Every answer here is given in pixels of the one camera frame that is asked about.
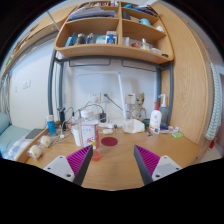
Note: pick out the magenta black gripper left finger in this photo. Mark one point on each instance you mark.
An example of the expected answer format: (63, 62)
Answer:
(79, 162)

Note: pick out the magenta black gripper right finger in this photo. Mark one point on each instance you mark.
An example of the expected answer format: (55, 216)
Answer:
(147, 162)

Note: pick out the clear plastic water jug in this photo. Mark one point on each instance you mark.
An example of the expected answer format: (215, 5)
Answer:
(89, 130)

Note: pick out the small orange glass cup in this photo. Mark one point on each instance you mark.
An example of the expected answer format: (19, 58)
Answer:
(96, 155)

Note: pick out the white paper cup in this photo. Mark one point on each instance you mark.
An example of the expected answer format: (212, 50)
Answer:
(75, 132)

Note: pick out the dark red round coaster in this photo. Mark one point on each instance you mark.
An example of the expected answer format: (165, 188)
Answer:
(109, 141)

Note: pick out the green small package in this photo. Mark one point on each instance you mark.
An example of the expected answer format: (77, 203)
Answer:
(177, 135)

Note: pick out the white round roll far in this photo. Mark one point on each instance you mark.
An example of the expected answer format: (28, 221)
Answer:
(45, 141)

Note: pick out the white round roll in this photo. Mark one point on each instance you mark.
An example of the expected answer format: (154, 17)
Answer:
(35, 152)
(45, 141)

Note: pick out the white crumpled bag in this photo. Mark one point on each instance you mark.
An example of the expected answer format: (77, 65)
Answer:
(133, 126)

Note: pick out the white lotion pump bottle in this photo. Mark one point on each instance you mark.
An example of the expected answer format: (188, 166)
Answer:
(155, 119)

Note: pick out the white round roll near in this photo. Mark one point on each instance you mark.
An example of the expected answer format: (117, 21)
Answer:
(35, 152)

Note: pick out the blue spray can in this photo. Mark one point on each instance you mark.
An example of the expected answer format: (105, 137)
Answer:
(51, 124)

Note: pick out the black power adapter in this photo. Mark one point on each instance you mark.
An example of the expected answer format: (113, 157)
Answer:
(103, 117)

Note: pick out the black tablet on bed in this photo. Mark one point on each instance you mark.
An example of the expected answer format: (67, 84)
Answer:
(34, 133)

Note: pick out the black electric shaver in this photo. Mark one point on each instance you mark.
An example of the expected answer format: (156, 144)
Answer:
(61, 111)

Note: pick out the clear spray bottle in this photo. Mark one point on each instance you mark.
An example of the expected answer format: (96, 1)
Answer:
(163, 109)

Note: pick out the Groot figurine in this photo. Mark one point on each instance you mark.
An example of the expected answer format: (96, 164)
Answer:
(138, 106)

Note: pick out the striped hanging towel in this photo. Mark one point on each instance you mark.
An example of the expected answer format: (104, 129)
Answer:
(215, 121)

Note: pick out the teal pillow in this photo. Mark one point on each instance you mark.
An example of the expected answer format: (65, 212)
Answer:
(4, 122)

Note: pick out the white desk lamp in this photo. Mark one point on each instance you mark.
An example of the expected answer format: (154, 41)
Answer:
(100, 87)

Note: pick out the grey metal bed frame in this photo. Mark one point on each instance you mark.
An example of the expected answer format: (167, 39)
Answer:
(159, 68)

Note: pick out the wooden wall shelf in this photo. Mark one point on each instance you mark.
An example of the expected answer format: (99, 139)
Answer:
(103, 28)

